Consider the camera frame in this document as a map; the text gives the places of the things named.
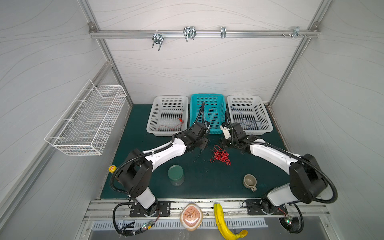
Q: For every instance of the yellow emergency stop button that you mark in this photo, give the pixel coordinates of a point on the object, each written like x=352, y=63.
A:
x=112, y=169

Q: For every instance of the white wire wall basket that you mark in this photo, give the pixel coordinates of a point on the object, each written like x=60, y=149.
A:
x=86, y=125

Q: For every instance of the beige ceramic mug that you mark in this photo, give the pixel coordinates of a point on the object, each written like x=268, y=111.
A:
x=250, y=182

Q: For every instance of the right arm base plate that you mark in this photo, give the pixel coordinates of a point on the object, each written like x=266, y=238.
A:
x=258, y=207

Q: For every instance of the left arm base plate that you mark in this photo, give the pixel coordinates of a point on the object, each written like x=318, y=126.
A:
x=157, y=209

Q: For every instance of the left white plastic basket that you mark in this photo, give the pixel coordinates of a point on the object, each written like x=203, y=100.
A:
x=169, y=114

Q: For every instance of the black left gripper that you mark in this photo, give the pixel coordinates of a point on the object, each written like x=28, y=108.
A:
x=205, y=141

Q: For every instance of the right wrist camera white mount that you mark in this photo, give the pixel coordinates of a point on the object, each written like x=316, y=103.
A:
x=226, y=132

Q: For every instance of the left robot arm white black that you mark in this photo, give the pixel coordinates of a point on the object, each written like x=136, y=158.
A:
x=133, y=177

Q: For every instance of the pink round toy dish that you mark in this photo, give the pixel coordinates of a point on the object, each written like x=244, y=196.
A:
x=191, y=217

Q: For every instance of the green cylindrical container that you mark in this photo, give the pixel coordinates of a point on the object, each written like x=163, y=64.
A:
x=176, y=175

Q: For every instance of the metal clamp hook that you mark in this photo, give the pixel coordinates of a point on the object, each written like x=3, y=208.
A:
x=223, y=32
x=189, y=33
x=157, y=39
x=296, y=34

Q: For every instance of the teal plastic basket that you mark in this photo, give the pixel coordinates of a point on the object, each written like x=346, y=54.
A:
x=214, y=111

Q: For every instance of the right white plastic basket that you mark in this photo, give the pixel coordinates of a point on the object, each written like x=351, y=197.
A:
x=250, y=112

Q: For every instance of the aluminium cross rail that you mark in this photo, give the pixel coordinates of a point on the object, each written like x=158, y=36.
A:
x=201, y=34

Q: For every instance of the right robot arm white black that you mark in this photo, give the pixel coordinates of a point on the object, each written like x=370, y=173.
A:
x=308, y=183

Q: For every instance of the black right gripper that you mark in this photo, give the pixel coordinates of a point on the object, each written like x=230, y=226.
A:
x=227, y=142

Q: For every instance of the yellow banana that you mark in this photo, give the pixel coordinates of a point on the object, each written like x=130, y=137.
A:
x=226, y=233

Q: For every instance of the white plastic basket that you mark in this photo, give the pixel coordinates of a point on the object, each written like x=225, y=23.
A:
x=250, y=112
x=169, y=114

